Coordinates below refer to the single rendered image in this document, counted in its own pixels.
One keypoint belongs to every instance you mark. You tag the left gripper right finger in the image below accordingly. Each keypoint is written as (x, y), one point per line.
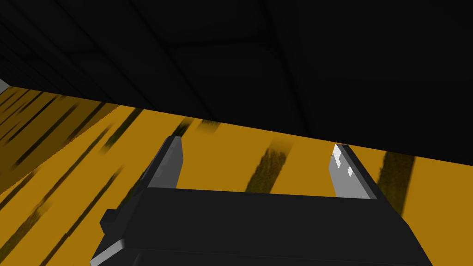
(348, 178)

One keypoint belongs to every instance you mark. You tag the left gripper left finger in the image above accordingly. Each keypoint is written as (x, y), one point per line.
(167, 167)

